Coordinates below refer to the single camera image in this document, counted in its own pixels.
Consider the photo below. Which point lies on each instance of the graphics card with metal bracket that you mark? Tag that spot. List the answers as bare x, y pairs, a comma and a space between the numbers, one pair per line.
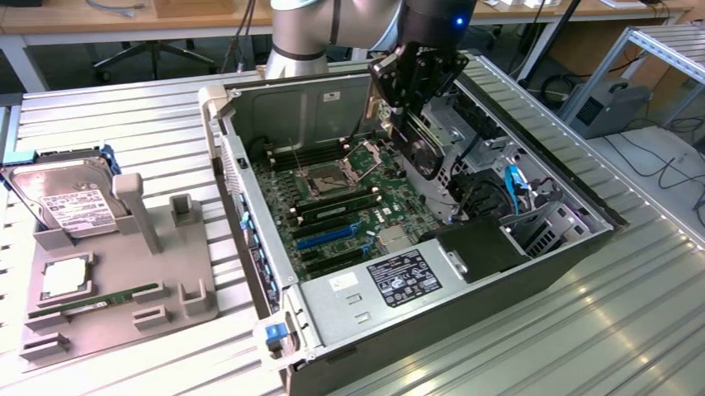
426, 156

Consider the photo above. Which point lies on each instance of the grey metal drive cage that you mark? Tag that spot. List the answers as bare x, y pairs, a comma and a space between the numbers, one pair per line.
460, 136

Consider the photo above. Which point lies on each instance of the CPU socket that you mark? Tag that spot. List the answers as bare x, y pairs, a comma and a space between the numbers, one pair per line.
327, 181

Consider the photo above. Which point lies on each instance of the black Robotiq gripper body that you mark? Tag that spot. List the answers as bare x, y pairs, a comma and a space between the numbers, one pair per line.
438, 20

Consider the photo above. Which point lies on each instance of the aluminium shelf frame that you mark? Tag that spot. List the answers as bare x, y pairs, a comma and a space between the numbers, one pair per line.
667, 45

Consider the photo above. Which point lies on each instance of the silver finned chipset heatsink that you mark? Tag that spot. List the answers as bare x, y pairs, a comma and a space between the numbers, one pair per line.
394, 240

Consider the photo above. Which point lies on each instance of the black plastic shroud box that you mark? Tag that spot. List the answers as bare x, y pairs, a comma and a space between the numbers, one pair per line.
480, 247

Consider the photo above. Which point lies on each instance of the silver CPU chip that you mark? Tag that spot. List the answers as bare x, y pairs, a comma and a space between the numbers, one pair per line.
66, 277

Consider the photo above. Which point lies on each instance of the grey plastic parts rack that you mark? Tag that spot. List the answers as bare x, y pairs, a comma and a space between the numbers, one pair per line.
127, 288

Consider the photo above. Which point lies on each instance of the grey perforated disk bay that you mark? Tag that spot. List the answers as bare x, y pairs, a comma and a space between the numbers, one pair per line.
550, 231

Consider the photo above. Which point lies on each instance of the black office chair base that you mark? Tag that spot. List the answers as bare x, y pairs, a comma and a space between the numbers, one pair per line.
490, 31
157, 49

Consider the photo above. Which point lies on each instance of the blue plastic disk carrier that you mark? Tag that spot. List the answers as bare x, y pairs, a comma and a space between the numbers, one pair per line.
19, 158

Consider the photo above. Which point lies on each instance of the wooden office desk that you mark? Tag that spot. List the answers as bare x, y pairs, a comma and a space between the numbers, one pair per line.
55, 22
605, 14

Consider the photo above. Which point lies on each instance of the metal socket cover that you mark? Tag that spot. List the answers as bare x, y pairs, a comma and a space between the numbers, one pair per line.
366, 158

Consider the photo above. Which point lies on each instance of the labelled green RAM stick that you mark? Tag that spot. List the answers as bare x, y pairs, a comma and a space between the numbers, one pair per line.
338, 211

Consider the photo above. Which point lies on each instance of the blue case latch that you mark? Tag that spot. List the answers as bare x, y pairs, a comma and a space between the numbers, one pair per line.
274, 333

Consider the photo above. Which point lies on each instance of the open black PC case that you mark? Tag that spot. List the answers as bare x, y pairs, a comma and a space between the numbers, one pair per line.
550, 297

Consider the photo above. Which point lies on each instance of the thin metal locking lever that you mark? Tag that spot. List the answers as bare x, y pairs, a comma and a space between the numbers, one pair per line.
298, 158

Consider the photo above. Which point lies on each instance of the silver hard disk drive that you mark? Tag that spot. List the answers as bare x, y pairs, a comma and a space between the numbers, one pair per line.
60, 194

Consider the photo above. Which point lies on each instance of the green Dell motherboard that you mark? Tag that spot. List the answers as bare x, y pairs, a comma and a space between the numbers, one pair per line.
397, 198

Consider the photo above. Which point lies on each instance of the grey power supply unit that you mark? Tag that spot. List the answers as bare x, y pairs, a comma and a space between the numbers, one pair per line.
353, 305

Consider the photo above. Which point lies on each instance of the blue expansion slot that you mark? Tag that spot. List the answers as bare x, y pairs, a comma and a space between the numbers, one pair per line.
325, 238

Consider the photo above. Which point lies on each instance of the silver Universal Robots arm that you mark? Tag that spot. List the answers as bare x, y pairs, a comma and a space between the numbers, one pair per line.
297, 29

